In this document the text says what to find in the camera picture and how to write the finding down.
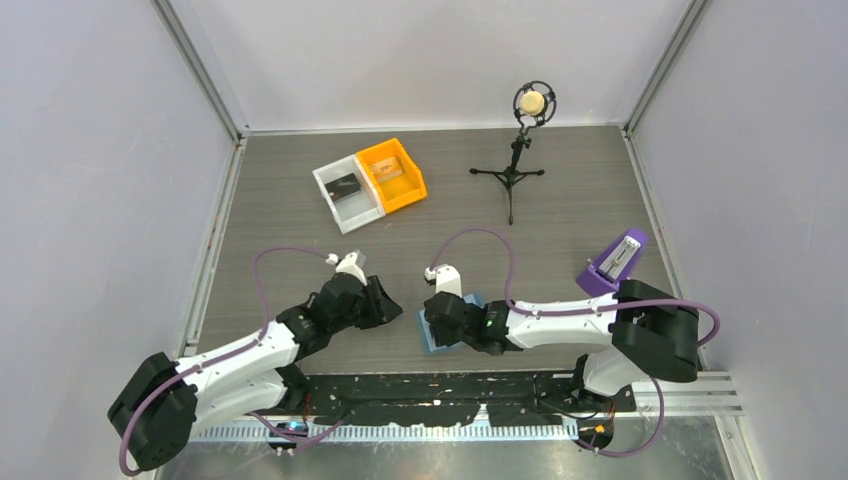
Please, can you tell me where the blue card holder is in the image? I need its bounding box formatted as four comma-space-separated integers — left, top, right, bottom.
416, 293, 484, 355

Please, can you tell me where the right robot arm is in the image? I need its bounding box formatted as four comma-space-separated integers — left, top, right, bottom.
418, 280, 699, 411

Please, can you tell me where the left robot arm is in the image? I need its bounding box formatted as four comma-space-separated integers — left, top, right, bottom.
107, 273, 403, 476

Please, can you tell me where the card in orange bin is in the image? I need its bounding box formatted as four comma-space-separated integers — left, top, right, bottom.
370, 156, 404, 183

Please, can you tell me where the white plastic bin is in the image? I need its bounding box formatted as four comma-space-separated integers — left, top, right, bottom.
312, 154, 386, 234

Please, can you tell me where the orange plastic bin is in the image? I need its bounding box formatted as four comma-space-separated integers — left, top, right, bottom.
356, 138, 428, 214

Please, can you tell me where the black tripod mic stand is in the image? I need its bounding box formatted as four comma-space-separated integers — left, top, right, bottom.
469, 127, 546, 225

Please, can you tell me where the purple metronome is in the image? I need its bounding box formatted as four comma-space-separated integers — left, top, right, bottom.
575, 228, 649, 297

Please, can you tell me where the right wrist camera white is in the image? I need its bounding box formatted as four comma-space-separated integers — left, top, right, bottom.
423, 264, 463, 297

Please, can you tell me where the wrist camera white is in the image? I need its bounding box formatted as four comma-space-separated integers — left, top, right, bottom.
423, 264, 463, 297
325, 250, 367, 285

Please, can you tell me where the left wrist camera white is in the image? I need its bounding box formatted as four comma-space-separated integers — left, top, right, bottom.
325, 250, 367, 285

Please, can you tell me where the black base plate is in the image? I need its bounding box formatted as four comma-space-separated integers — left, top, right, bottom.
261, 371, 636, 427

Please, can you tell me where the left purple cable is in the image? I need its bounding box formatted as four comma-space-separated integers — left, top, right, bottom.
117, 246, 339, 478

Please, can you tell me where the microphone with shock mount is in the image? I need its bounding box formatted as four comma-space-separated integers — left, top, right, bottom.
512, 80, 557, 130

